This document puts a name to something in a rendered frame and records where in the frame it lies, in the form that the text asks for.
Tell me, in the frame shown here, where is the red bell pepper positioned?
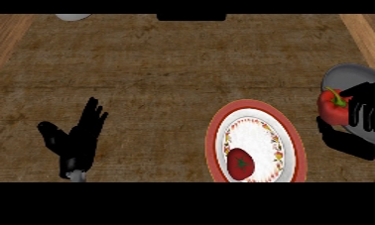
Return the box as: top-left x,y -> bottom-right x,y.
316,86 -> 354,127

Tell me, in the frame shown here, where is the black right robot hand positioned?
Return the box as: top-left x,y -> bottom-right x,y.
315,81 -> 375,162

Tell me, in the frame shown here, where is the pale grey round object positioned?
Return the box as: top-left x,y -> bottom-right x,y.
55,13 -> 95,22

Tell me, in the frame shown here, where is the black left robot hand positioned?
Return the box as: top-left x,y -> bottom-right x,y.
37,96 -> 109,180

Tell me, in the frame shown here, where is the black appliance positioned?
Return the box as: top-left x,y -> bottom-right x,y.
155,13 -> 227,22

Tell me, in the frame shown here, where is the red tomato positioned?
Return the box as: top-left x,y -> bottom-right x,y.
226,147 -> 257,181

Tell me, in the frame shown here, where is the red rimmed white plate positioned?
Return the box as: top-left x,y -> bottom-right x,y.
204,98 -> 309,183

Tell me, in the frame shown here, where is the grey pan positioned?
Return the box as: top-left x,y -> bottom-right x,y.
319,63 -> 375,137

